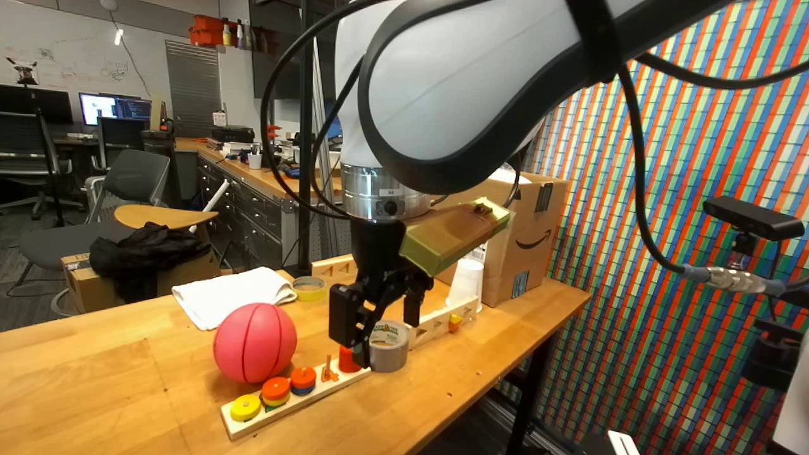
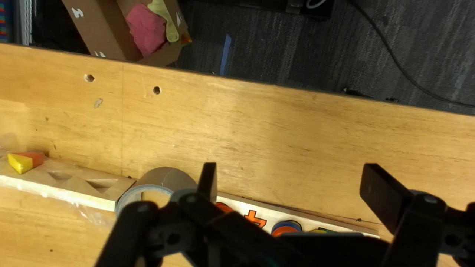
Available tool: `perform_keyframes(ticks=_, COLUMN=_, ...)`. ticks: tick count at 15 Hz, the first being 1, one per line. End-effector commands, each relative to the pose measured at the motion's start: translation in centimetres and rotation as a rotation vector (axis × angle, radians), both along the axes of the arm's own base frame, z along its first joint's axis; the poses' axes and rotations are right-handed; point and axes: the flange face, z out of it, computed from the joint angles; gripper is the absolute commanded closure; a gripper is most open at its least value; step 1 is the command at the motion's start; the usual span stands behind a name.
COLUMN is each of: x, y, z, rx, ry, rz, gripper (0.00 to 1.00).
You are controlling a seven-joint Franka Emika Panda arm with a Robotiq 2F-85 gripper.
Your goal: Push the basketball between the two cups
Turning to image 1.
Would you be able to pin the low brown cardboard box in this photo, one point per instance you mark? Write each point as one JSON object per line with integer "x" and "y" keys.
{"x": 84, "y": 285}

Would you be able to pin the wooden shape sorter board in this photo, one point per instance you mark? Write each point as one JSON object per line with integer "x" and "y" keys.
{"x": 336, "y": 269}

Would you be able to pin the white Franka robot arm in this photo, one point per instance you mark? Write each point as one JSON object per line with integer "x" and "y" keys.
{"x": 471, "y": 83}

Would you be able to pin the pink toy basketball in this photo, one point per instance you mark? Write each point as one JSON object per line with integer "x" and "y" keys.
{"x": 253, "y": 344}

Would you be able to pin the red container on shelf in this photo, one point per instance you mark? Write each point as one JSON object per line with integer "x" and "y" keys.
{"x": 206, "y": 30}

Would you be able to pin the black office chair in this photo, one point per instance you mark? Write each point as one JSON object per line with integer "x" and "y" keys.
{"x": 29, "y": 155}

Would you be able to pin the grey duct tape roll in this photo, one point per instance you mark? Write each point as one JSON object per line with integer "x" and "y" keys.
{"x": 390, "y": 346}

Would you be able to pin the black bar camera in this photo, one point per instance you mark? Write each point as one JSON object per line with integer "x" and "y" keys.
{"x": 752, "y": 217}

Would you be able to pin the white paper cup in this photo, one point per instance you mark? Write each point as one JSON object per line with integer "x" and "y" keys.
{"x": 469, "y": 279}

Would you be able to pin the Amazon cardboard box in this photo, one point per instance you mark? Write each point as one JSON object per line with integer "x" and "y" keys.
{"x": 533, "y": 242}

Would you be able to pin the grey office chair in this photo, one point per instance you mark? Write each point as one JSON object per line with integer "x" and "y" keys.
{"x": 134, "y": 179}

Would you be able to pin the black metal table frame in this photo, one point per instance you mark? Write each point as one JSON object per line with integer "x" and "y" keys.
{"x": 526, "y": 394}

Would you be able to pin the drawer cabinet with wooden top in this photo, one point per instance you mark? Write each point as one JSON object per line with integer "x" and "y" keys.
{"x": 243, "y": 210}

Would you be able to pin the black backpack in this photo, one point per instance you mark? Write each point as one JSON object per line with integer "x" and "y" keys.
{"x": 143, "y": 255}

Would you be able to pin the white paper sheet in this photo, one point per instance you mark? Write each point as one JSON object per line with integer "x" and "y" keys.
{"x": 231, "y": 293}

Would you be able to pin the black camera stand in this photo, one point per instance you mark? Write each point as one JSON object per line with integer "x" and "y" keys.
{"x": 772, "y": 337}

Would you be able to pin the white rounded object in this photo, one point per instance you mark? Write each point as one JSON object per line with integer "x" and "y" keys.
{"x": 794, "y": 404}

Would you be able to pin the small yellow shape block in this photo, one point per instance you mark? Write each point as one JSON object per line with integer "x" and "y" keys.
{"x": 456, "y": 322}

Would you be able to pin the lit computer monitor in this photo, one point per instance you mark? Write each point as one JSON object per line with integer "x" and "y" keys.
{"x": 114, "y": 107}

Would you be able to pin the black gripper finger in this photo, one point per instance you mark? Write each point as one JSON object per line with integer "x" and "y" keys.
{"x": 349, "y": 322}
{"x": 416, "y": 296}

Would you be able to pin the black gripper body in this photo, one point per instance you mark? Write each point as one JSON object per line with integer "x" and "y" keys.
{"x": 376, "y": 251}

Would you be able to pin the plastic-wrapped wooden sorter board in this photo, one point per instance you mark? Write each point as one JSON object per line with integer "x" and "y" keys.
{"x": 442, "y": 318}

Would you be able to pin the black vertical pole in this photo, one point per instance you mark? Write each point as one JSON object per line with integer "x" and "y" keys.
{"x": 304, "y": 167}

